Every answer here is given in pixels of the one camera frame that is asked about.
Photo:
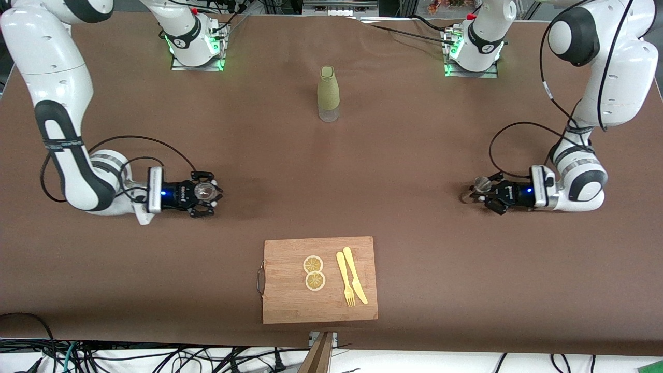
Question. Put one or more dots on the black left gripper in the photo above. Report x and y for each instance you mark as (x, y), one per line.
(514, 194)

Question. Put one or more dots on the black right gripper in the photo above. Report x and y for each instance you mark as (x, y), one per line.
(176, 195)

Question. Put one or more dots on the small clear glass cup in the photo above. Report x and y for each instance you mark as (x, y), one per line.
(205, 191)

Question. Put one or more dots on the steel double jigger measuring cup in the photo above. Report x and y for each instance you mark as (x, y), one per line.
(481, 183)

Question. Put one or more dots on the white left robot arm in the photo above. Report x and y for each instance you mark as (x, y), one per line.
(621, 77)

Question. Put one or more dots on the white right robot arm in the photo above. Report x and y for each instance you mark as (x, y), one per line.
(52, 62)

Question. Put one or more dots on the brown table cover cloth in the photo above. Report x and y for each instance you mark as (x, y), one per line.
(414, 233)

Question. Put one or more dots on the lemon slice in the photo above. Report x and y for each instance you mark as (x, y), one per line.
(313, 264)
(315, 281)

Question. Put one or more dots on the glass bottle with green sleeve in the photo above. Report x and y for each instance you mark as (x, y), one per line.
(328, 93)

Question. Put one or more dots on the yellow plastic fork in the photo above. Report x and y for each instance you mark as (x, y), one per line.
(343, 274)

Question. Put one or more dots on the yellow plastic knife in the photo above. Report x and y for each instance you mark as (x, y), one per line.
(354, 272)

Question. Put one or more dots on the grey power strip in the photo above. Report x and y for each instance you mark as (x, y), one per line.
(339, 6)

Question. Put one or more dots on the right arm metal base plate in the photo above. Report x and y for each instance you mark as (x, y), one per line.
(178, 65)

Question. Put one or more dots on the wooden post with metal bracket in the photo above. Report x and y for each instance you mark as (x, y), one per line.
(318, 357)

